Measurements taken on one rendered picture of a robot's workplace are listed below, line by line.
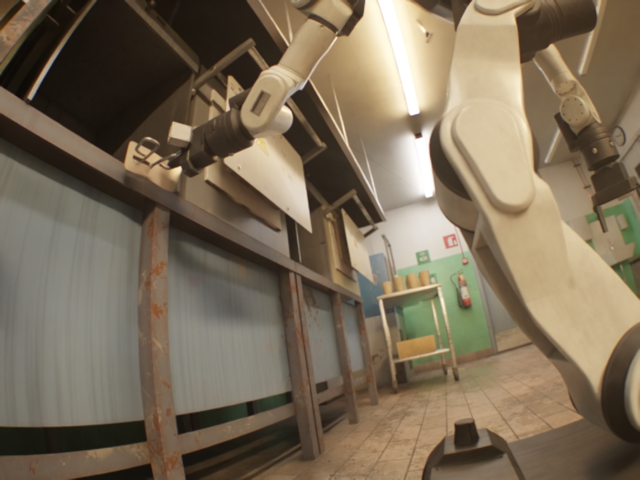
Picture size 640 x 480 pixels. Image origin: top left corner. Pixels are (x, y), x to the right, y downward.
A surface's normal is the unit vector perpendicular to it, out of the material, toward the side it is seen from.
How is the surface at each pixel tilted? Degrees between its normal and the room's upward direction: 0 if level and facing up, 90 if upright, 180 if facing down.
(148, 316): 90
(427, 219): 90
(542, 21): 144
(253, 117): 123
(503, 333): 90
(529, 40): 172
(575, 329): 90
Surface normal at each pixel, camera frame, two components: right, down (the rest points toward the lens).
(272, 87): -0.24, 0.26
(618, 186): -0.91, 0.09
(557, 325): -0.38, -0.29
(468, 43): -0.42, 0.14
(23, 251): 0.92, -0.25
